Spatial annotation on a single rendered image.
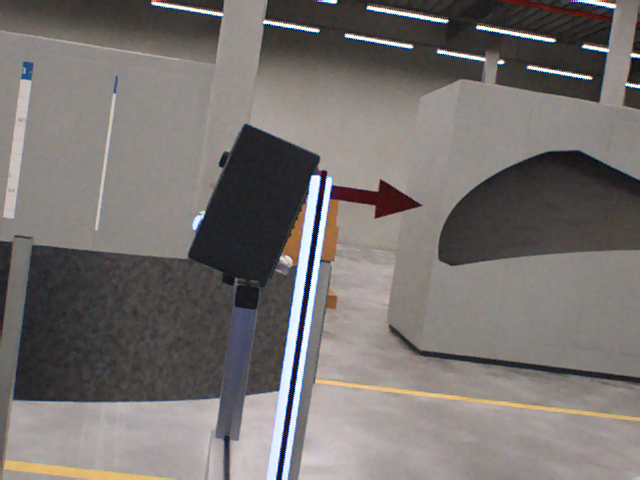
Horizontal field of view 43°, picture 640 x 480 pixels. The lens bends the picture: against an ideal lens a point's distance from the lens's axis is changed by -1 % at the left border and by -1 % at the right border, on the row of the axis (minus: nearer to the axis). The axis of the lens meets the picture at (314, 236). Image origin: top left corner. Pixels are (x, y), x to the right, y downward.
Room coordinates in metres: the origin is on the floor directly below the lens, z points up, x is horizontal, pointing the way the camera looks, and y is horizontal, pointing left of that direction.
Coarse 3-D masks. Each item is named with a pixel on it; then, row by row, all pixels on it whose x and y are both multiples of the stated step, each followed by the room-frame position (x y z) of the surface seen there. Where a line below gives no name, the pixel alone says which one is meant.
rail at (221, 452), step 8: (216, 440) 0.98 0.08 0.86; (224, 440) 1.03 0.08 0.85; (232, 440) 0.99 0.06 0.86; (240, 440) 1.00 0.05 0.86; (216, 448) 0.95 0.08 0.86; (224, 448) 0.99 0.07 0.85; (232, 448) 0.96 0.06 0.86; (240, 448) 0.97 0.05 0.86; (208, 456) 0.97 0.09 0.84; (216, 456) 0.93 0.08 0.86; (224, 456) 0.97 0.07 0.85; (232, 456) 0.93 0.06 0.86; (240, 456) 0.94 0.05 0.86; (208, 464) 0.91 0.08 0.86; (216, 464) 0.90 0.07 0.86; (224, 464) 0.94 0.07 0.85; (232, 464) 0.91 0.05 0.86; (240, 464) 0.91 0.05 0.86; (208, 472) 0.87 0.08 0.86; (216, 472) 0.87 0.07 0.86; (224, 472) 0.91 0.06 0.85; (232, 472) 0.88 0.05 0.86; (240, 472) 0.89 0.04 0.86
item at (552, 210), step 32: (544, 160) 0.42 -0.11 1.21; (576, 160) 0.41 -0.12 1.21; (480, 192) 0.48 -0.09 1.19; (512, 192) 0.47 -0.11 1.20; (544, 192) 0.46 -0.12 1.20; (576, 192) 0.45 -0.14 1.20; (608, 192) 0.43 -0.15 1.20; (448, 224) 0.54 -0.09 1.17; (480, 224) 0.54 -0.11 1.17; (512, 224) 0.53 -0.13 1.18; (544, 224) 0.52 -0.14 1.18; (576, 224) 0.52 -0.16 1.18; (608, 224) 0.50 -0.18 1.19; (448, 256) 0.60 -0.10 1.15; (480, 256) 0.60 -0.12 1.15; (512, 256) 0.61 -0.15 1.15
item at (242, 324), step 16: (240, 320) 0.99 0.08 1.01; (240, 336) 1.00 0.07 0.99; (240, 352) 1.00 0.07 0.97; (224, 368) 1.02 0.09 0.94; (240, 368) 0.99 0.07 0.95; (224, 384) 0.99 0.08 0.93; (240, 384) 0.99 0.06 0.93; (224, 400) 0.99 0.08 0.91; (240, 400) 1.00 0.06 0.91; (224, 416) 0.99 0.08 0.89; (240, 416) 1.00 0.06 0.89; (224, 432) 0.99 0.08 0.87
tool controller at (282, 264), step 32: (256, 128) 1.05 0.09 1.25; (224, 160) 1.25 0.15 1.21; (256, 160) 1.05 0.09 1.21; (288, 160) 1.05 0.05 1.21; (224, 192) 1.04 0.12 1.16; (256, 192) 1.05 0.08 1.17; (288, 192) 1.05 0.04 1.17; (224, 224) 1.04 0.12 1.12; (256, 224) 1.05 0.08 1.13; (288, 224) 1.05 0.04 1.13; (192, 256) 1.04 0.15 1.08; (224, 256) 1.04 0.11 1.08; (256, 256) 1.05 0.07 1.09
